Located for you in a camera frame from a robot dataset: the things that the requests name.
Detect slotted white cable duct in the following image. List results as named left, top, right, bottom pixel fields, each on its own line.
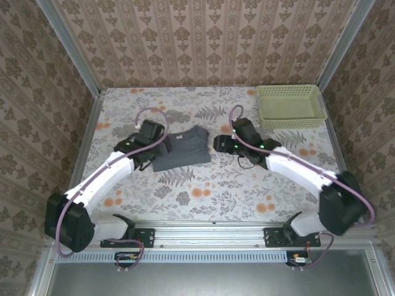
left=57, top=250, right=289, bottom=263

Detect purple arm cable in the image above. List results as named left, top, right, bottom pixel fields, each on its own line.
left=55, top=107, right=170, bottom=274
left=230, top=105, right=376, bottom=272

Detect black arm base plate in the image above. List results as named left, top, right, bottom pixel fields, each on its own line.
left=100, top=227, right=155, bottom=249
left=264, top=227, right=322, bottom=249

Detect aluminium frame post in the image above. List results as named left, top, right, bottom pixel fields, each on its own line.
left=316, top=0, right=376, bottom=92
left=35, top=0, right=102, bottom=95

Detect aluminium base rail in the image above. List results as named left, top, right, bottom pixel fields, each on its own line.
left=46, top=221, right=379, bottom=249

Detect small circuit board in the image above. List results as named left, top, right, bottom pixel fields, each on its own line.
left=285, top=251, right=313, bottom=268
left=114, top=251, right=139, bottom=268

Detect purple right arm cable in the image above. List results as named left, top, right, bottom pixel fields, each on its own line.
left=230, top=105, right=376, bottom=272

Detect aluminium side rail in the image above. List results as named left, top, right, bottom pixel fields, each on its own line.
left=60, top=91, right=107, bottom=220
left=317, top=89, right=365, bottom=224

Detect blue-grey t-shirt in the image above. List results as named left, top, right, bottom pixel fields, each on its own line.
left=152, top=125, right=212, bottom=173

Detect pale green plastic basket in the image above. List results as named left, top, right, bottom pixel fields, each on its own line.
left=255, top=84, right=328, bottom=130

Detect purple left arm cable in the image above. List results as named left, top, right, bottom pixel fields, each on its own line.
left=55, top=107, right=170, bottom=274

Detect grey metal sheet panel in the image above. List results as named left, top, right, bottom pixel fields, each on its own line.
left=46, top=249, right=388, bottom=296

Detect thin black cable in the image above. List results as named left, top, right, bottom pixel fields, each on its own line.
left=236, top=155, right=257, bottom=170

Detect floral table cloth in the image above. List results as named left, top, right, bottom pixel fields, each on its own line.
left=70, top=87, right=356, bottom=222

